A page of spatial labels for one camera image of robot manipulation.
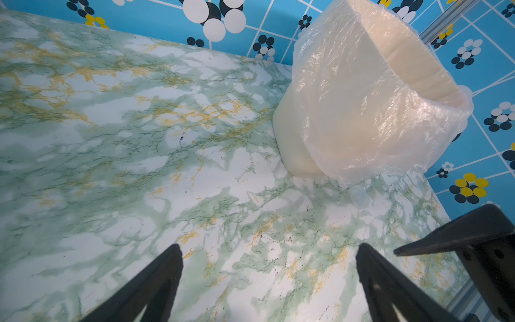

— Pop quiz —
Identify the clear plastic jar lid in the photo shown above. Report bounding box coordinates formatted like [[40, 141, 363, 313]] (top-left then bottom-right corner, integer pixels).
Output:
[[349, 185, 370, 209]]

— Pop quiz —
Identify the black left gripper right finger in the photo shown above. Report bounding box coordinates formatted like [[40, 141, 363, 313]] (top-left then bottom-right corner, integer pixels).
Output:
[[356, 244, 457, 321]]

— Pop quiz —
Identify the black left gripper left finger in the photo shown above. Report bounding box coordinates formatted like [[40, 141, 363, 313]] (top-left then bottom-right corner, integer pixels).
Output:
[[82, 244, 183, 321]]

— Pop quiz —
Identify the aluminium frame post right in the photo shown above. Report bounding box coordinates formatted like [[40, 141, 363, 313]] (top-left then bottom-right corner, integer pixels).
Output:
[[420, 0, 479, 45]]

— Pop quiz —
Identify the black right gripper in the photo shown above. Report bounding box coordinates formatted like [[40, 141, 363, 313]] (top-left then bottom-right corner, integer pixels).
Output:
[[394, 205, 514, 321]]

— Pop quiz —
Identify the cream plastic trash bin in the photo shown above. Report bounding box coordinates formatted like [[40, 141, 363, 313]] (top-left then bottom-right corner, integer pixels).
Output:
[[272, 0, 464, 178]]

